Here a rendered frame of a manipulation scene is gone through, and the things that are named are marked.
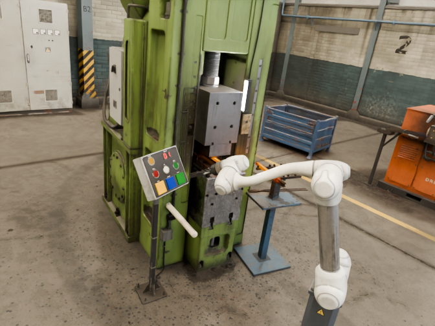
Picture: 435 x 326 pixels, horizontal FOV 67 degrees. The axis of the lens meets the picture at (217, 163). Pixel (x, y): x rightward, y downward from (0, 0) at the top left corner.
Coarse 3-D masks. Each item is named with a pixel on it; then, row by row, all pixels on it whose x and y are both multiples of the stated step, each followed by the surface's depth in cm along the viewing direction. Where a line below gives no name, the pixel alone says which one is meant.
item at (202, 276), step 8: (184, 264) 297; (224, 264) 302; (232, 264) 304; (184, 272) 287; (192, 272) 288; (200, 272) 288; (208, 272) 290; (216, 272) 291; (224, 272) 293; (192, 280) 279; (200, 280) 280; (208, 280) 281
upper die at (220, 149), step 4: (196, 140) 267; (196, 144) 267; (200, 144) 262; (220, 144) 255; (224, 144) 257; (228, 144) 259; (200, 148) 263; (204, 148) 258; (208, 148) 252; (212, 148) 252; (216, 148) 254; (220, 148) 256; (224, 148) 258; (228, 148) 260; (204, 152) 258; (208, 152) 253; (212, 152) 253; (216, 152) 256; (220, 152) 258; (224, 152) 260; (228, 152) 262; (208, 156) 253; (212, 156) 255
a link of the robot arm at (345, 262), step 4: (340, 248) 195; (340, 252) 191; (344, 252) 191; (340, 256) 187; (344, 256) 188; (348, 256) 190; (340, 260) 186; (344, 260) 186; (348, 260) 188; (340, 264) 186; (344, 264) 186; (348, 264) 187; (344, 268) 185; (348, 268) 187; (348, 272) 186
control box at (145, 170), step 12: (144, 156) 206; (156, 156) 214; (168, 156) 222; (144, 168) 204; (156, 168) 211; (168, 168) 220; (180, 168) 229; (144, 180) 207; (156, 180) 209; (144, 192) 210; (156, 192) 207; (168, 192) 215
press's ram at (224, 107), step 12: (204, 96) 239; (216, 96) 236; (228, 96) 242; (240, 96) 248; (204, 108) 241; (216, 108) 240; (228, 108) 246; (240, 108) 252; (204, 120) 243; (216, 120) 244; (228, 120) 250; (204, 132) 245; (216, 132) 248; (228, 132) 254; (204, 144) 247; (216, 144) 253
